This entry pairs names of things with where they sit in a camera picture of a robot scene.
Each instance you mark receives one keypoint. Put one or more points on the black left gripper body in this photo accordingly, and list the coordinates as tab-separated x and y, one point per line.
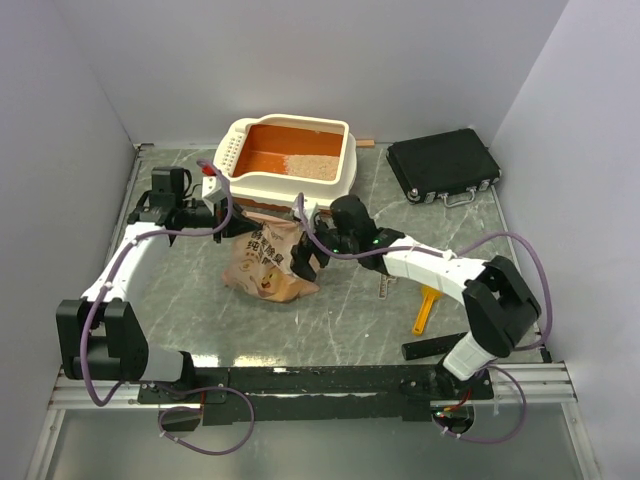
198	217

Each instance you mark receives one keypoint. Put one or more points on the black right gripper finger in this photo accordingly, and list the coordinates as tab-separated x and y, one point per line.
324	247
301	255

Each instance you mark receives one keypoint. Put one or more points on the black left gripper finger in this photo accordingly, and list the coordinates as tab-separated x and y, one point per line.
237	225
233	211

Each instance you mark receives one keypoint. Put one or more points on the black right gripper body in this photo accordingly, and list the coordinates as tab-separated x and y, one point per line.
334	240

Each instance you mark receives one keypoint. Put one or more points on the pink cat litter bag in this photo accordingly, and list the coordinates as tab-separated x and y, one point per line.
260	262

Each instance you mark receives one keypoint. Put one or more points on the yellow plastic scoop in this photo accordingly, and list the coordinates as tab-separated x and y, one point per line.
429	298

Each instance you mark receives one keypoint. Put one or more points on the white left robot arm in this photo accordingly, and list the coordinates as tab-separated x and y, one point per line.
99	334

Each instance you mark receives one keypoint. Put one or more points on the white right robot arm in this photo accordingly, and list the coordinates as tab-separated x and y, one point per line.
499	305

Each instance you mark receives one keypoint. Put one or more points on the cream orange litter box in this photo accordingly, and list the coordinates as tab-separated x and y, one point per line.
271	159

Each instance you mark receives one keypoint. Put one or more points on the small wooden block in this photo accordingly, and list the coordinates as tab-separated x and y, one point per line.
365	143

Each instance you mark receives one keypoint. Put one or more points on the black hard case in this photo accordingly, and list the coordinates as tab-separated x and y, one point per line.
443	165

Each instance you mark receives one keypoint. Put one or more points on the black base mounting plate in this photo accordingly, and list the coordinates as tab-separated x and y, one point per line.
224	395

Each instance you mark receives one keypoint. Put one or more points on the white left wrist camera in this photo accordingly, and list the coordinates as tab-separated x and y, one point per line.
215	188

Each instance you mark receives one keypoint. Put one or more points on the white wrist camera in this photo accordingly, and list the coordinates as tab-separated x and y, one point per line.
215	188
304	209

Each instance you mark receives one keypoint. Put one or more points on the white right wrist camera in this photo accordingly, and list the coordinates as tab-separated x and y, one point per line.
304	209

